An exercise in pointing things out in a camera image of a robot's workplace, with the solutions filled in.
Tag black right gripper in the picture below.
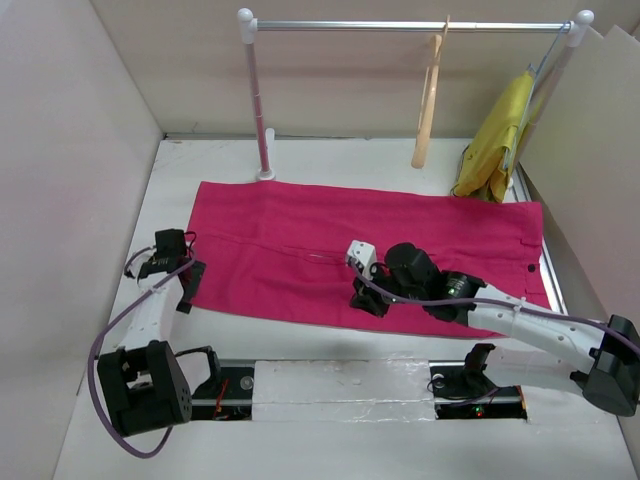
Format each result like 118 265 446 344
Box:
348 261 425 318

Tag pink trousers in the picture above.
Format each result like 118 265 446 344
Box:
188 181 549 338

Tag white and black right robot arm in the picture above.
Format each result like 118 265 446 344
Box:
345 240 639 417

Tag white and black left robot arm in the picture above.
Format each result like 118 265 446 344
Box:
97 229 225 438

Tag wooden clothes hanger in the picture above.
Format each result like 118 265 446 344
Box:
411 16 450 169

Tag yellow shirt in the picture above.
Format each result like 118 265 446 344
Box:
451 69 535 203

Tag silver clothes rack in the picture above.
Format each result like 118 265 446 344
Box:
236 8 595 181

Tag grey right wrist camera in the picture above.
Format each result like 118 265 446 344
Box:
345 240 377 280

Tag black right arm base rail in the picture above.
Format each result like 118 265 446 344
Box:
427 361 528 420

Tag black left arm base rail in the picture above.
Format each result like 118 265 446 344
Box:
191 363 255 422

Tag light blue wire hanger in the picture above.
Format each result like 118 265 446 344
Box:
502 20 572 171

